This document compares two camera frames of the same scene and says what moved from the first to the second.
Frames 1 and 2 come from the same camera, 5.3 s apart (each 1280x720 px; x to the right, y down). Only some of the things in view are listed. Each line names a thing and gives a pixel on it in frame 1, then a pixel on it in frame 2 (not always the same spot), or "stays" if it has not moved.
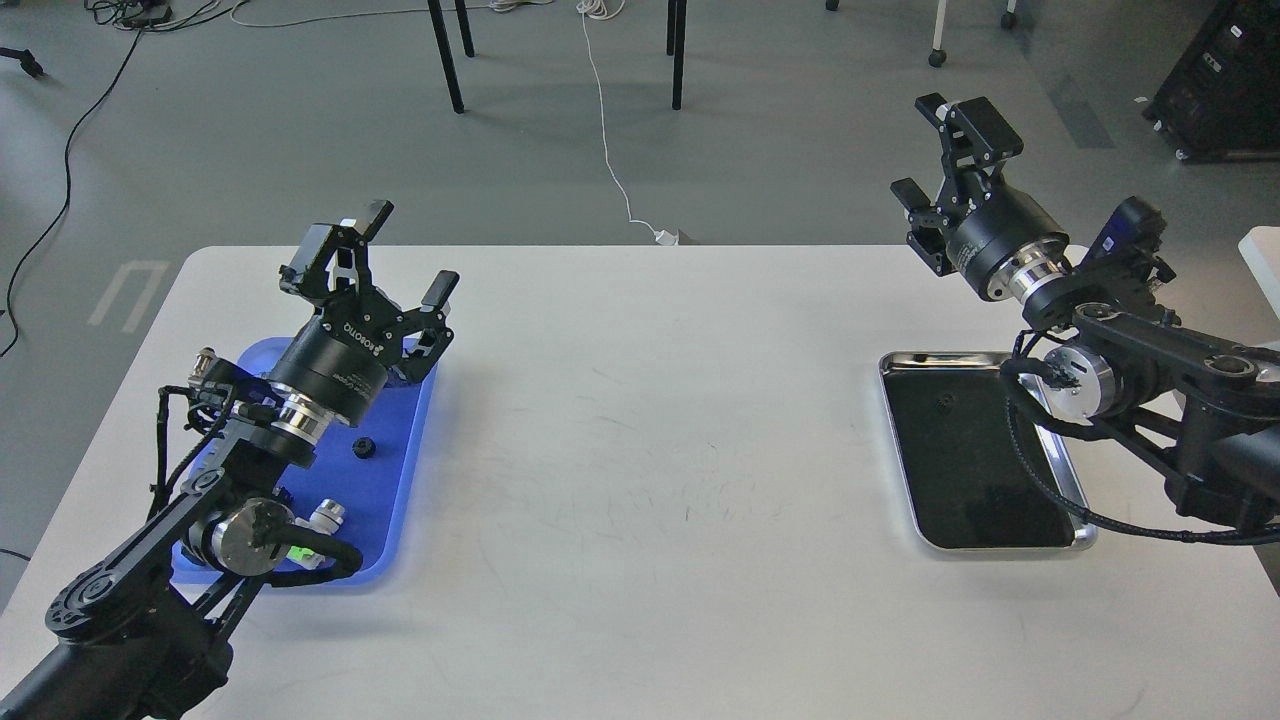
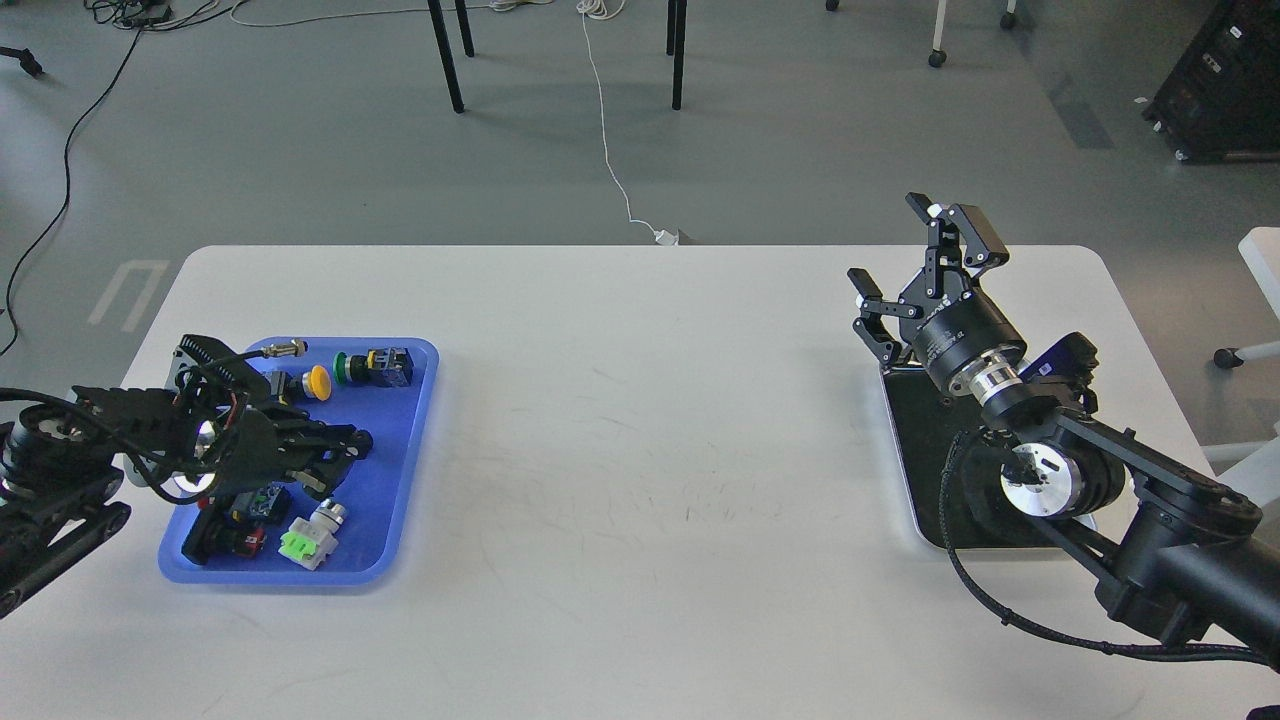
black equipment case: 1221,101 stays
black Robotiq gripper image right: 1000,239 → 953,321
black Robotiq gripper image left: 336,363 → 252,446
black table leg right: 676,28 stays
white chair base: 937,56 stays
